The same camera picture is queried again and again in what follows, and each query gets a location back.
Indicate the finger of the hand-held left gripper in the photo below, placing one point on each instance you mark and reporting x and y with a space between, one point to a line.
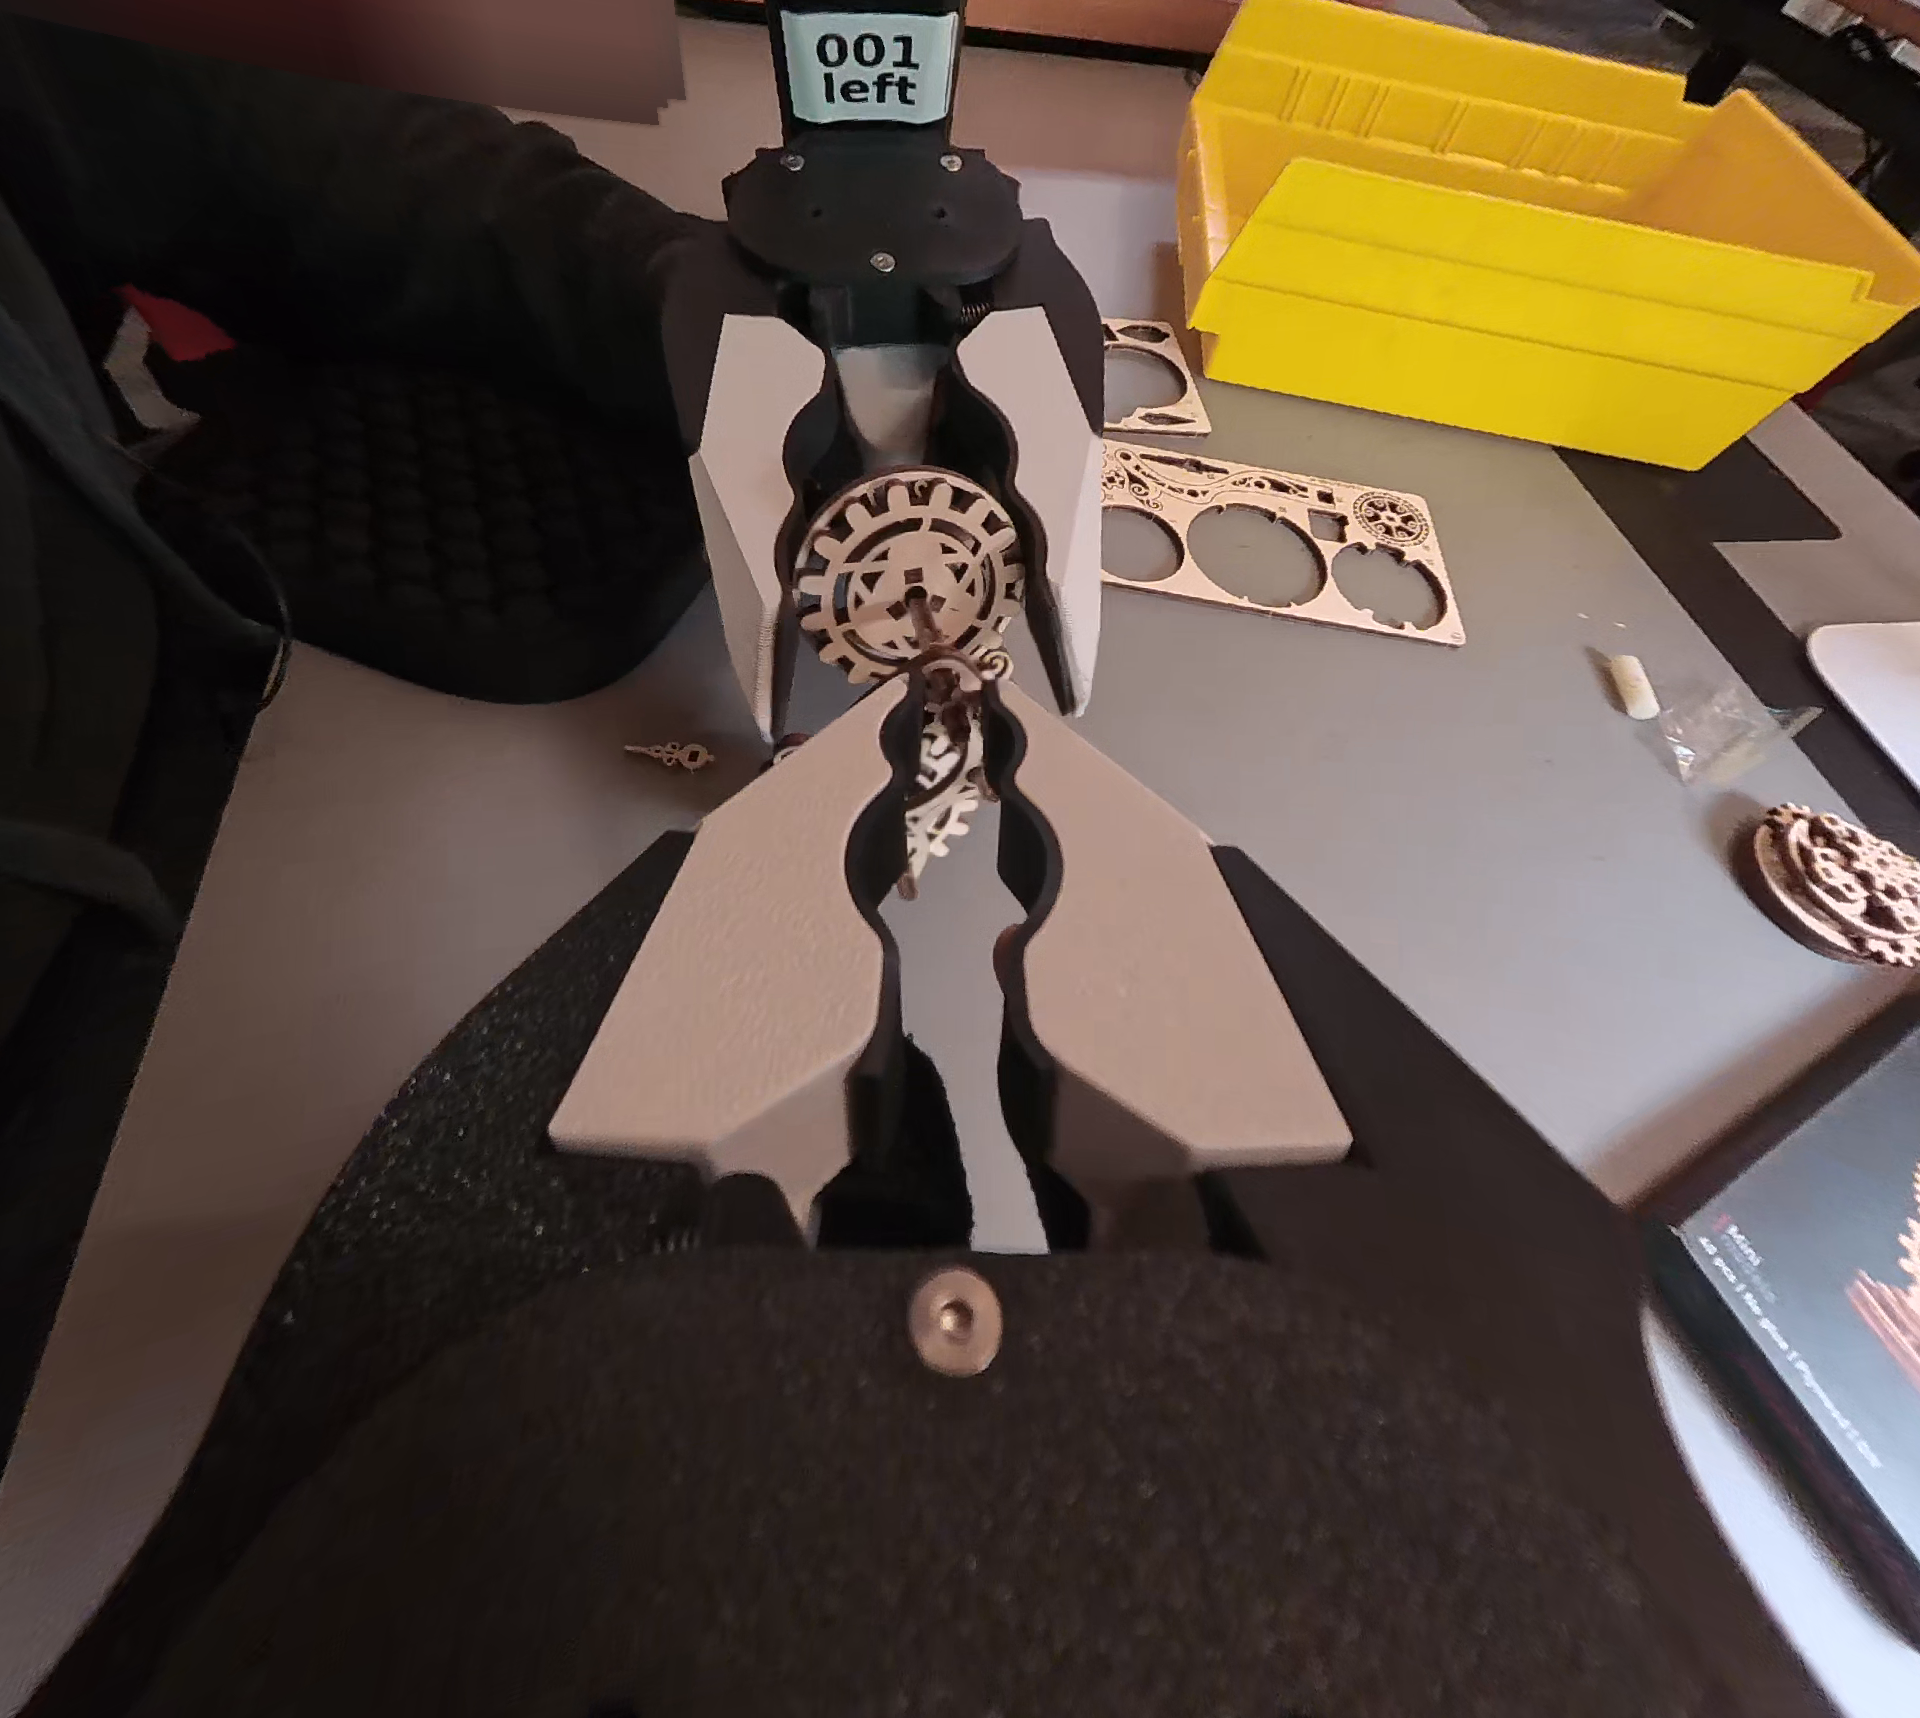
743 504
1058 504

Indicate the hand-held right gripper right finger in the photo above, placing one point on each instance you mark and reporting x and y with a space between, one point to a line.
1185 999

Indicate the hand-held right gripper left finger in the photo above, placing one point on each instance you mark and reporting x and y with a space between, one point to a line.
704 999

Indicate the wooden gear clock assembly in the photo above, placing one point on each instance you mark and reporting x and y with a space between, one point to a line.
901 589

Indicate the person's left forearm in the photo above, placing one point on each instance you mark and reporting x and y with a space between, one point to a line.
450 233

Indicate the grey desk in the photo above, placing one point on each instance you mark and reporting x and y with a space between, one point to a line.
1351 848

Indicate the small punched wooden part sheet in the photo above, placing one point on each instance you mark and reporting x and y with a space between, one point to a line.
1194 421

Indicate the small wooden clock hand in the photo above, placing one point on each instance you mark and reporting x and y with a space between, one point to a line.
688 753

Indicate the black bumpy armrest pad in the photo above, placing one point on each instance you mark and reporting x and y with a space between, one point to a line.
450 534

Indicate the large punched wooden part sheet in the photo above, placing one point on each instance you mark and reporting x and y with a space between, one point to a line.
1452 633

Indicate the yellow plastic bin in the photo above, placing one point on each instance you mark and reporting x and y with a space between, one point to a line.
1501 396

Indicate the small white wax stick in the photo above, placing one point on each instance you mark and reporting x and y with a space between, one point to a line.
1632 685

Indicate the small clear plastic bag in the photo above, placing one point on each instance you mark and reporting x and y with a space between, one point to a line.
1727 737

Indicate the dark round wooden gear block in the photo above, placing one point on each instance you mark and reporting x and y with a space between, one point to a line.
1831 880

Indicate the black puzzle box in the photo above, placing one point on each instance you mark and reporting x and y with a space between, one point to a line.
1801 1297

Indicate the white plate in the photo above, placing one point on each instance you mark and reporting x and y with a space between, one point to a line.
1881 698

